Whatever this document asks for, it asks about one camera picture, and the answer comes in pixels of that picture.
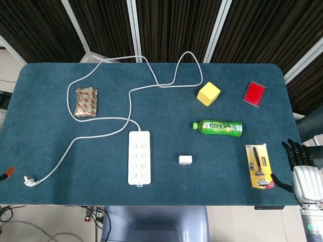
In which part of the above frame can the red flat box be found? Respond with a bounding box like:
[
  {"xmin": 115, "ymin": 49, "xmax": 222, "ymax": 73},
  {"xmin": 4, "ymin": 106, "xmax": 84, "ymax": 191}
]
[{"xmin": 242, "ymin": 80, "xmax": 267, "ymax": 108}]

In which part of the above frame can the white power strip cable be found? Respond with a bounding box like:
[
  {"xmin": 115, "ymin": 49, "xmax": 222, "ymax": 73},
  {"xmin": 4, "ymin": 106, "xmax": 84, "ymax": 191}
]
[{"xmin": 23, "ymin": 51, "xmax": 204, "ymax": 188}]

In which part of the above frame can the razor in yellow blister pack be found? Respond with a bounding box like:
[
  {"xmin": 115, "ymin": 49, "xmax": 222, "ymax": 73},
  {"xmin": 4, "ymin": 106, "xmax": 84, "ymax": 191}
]
[{"xmin": 245, "ymin": 143, "xmax": 276, "ymax": 189}]

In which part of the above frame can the gold snack packet red print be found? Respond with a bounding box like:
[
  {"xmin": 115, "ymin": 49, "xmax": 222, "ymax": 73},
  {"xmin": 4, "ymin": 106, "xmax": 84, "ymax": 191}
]
[{"xmin": 74, "ymin": 87, "xmax": 99, "ymax": 118}]

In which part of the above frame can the black partition panel white frame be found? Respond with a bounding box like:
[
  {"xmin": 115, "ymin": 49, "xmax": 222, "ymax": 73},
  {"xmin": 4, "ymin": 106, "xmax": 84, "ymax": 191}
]
[
  {"xmin": 0, "ymin": 0, "xmax": 89, "ymax": 64},
  {"xmin": 285, "ymin": 50, "xmax": 323, "ymax": 115},
  {"xmin": 127, "ymin": 0, "xmax": 233, "ymax": 63},
  {"xmin": 62, "ymin": 0, "xmax": 142, "ymax": 63},
  {"xmin": 204, "ymin": 0, "xmax": 323, "ymax": 84}
]

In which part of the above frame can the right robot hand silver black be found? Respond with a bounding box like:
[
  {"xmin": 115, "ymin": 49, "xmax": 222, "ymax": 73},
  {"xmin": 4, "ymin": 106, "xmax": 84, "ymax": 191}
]
[{"xmin": 270, "ymin": 138, "xmax": 323, "ymax": 210}]

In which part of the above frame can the dark teal chair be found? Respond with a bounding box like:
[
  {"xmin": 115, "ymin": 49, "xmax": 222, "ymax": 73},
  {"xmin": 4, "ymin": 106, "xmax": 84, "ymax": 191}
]
[{"xmin": 295, "ymin": 101, "xmax": 323, "ymax": 147}]

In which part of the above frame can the grey floor cable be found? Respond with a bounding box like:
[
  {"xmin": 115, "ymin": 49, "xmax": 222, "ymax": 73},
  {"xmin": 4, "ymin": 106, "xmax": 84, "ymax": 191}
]
[{"xmin": 0, "ymin": 220, "xmax": 84, "ymax": 242}]

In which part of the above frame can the teal table cloth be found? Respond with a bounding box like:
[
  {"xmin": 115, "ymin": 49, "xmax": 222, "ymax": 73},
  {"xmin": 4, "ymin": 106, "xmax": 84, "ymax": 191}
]
[{"xmin": 0, "ymin": 62, "xmax": 303, "ymax": 206}]

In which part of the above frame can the green drink bottle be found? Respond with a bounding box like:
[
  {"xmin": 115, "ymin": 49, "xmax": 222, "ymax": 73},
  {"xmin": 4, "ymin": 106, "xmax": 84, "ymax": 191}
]
[{"xmin": 192, "ymin": 119, "xmax": 243, "ymax": 138}]

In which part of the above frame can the yellow cube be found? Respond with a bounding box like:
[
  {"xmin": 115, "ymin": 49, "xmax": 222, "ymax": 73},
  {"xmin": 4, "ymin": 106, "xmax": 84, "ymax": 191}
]
[{"xmin": 196, "ymin": 81, "xmax": 222, "ymax": 107}]

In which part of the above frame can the white power strip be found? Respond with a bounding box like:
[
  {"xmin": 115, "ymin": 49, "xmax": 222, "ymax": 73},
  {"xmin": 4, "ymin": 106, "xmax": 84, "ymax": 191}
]
[{"xmin": 128, "ymin": 130, "xmax": 152, "ymax": 189}]

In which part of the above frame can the orange black tool handle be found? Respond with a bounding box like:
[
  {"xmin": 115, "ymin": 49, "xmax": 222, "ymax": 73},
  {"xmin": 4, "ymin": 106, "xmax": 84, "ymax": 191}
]
[{"xmin": 0, "ymin": 166, "xmax": 16, "ymax": 183}]

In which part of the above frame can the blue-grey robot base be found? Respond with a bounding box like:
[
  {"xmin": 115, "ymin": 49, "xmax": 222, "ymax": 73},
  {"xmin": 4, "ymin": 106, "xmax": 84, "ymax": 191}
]
[{"xmin": 100, "ymin": 205, "xmax": 210, "ymax": 242}]

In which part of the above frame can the small white plug adapter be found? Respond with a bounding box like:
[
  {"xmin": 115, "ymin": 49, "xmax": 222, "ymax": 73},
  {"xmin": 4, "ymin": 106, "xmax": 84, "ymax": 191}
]
[{"xmin": 176, "ymin": 155, "xmax": 193, "ymax": 166}]

